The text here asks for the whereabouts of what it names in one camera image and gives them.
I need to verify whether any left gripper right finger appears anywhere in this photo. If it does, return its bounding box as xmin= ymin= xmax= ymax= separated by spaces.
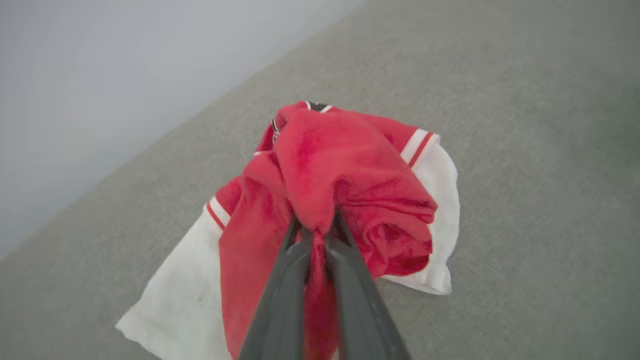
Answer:
xmin=324 ymin=210 xmax=412 ymax=360

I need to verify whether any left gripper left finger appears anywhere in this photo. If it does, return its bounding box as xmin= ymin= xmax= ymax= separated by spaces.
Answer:
xmin=239 ymin=216 xmax=314 ymax=360

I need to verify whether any red and white garment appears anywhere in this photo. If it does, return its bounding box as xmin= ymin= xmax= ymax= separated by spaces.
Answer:
xmin=115 ymin=100 xmax=461 ymax=360

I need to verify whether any grey fabric sofa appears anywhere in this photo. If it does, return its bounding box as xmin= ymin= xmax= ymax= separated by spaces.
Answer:
xmin=0 ymin=0 xmax=640 ymax=360

